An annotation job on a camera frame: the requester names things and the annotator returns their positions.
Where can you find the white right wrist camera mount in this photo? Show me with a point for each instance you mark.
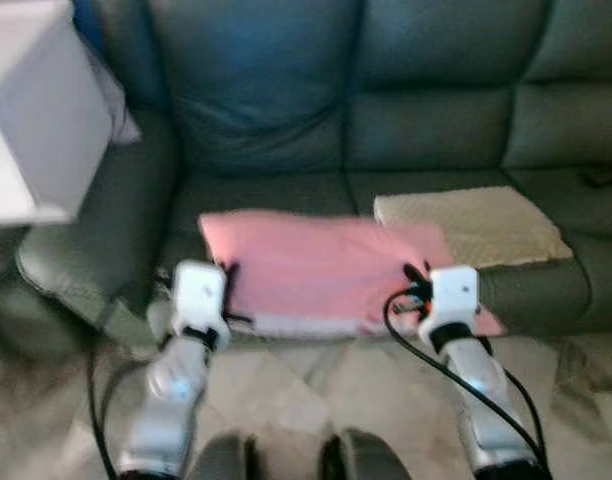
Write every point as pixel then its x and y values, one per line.
pixel 454 295

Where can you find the white cardboard box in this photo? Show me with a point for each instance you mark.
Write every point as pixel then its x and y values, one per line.
pixel 36 110

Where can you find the white plastic bag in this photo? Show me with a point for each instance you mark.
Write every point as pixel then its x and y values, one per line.
pixel 121 110

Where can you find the dark right robot foot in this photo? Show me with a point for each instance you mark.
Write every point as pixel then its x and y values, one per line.
pixel 366 455

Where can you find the dark left robot foot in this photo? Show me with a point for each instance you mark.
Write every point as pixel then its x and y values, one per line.
pixel 221 458

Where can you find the grey-green leather sofa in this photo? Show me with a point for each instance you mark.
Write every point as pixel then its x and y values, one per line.
pixel 426 110

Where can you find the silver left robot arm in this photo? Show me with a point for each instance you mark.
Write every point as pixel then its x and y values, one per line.
pixel 171 400

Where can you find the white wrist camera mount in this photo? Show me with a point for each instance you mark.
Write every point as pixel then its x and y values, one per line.
pixel 199 295
pixel 454 295

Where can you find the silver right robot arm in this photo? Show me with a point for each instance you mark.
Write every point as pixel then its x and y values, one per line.
pixel 486 390

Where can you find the dark robot foot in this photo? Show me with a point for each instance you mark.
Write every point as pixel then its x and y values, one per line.
pixel 221 458
pixel 366 455

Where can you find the beige quilted cushion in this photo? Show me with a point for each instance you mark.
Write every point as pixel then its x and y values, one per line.
pixel 471 225

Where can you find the pink dotted pillow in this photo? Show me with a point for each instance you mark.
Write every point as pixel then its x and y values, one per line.
pixel 316 265

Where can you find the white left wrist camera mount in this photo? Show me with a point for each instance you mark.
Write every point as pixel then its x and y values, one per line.
pixel 199 295

